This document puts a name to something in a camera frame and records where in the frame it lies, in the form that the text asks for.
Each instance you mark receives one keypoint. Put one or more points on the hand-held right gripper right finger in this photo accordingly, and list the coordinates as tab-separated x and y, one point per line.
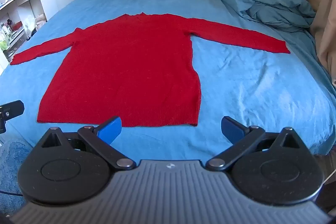
231	129

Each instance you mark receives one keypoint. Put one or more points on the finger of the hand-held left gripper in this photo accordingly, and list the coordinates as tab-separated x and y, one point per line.
11	109

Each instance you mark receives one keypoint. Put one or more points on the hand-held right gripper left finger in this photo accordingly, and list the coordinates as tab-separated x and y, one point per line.
110	130

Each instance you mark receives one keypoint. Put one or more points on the red knit sweater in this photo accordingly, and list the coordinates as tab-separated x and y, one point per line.
126	74

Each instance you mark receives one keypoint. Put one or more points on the bed with blue sheet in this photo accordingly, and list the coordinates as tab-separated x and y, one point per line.
252	87

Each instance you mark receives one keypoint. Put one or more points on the blue shaggy rug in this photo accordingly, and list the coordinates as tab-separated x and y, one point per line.
10	174

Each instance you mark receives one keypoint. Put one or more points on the white shelf unit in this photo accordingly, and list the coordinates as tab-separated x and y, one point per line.
18	11

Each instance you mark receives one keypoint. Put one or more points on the beige curtain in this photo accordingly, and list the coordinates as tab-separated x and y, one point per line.
324	16

